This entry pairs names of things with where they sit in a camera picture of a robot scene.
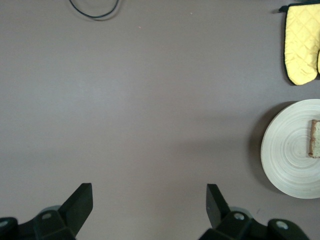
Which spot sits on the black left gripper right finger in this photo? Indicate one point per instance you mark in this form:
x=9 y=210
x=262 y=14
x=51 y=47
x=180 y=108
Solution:
x=216 y=207

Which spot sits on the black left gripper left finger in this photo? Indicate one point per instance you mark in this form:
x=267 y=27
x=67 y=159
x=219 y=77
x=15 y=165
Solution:
x=77 y=207

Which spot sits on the round pale wooden plate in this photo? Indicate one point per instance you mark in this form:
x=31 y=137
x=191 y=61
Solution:
x=285 y=150

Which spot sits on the brown bread slice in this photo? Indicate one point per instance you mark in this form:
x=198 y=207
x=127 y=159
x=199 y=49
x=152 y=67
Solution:
x=315 y=140

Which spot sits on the yellow quilted oven mitt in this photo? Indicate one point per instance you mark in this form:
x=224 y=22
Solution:
x=301 y=45
x=318 y=61

